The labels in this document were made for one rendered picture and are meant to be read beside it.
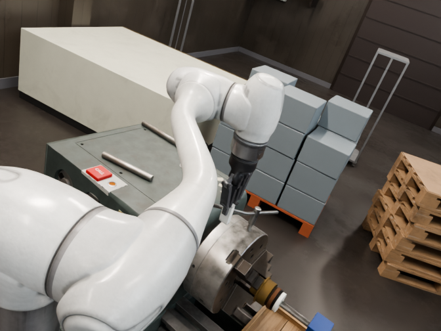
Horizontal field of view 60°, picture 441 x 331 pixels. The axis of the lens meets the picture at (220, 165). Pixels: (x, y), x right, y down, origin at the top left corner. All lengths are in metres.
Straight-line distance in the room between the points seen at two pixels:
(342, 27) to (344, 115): 6.45
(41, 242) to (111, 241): 0.08
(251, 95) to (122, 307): 0.58
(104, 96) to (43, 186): 3.41
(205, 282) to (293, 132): 2.31
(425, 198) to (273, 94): 2.65
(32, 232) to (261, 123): 0.57
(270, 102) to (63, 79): 3.52
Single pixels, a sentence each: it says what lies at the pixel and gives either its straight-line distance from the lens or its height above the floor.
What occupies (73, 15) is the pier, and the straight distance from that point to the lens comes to 5.10.
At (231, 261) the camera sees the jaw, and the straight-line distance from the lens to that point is 1.19.
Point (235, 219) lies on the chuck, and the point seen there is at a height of 1.24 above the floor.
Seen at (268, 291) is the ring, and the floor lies 1.11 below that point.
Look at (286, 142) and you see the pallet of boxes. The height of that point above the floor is 0.76.
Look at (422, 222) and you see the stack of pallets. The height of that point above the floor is 0.62.
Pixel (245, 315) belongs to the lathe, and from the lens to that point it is 1.52.
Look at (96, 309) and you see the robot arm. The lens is 0.45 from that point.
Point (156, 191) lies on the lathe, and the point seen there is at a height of 1.25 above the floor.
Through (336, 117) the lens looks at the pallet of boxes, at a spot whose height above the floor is 1.03.
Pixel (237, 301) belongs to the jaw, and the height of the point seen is 1.01.
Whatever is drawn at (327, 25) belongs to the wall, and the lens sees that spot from 10.01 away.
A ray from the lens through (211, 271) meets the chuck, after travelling 1.20.
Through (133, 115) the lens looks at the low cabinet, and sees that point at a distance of 3.74.
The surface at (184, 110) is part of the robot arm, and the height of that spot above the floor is 1.66.
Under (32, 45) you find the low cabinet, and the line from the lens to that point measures 4.51.
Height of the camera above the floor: 1.95
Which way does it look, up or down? 27 degrees down
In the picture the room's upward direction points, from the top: 19 degrees clockwise
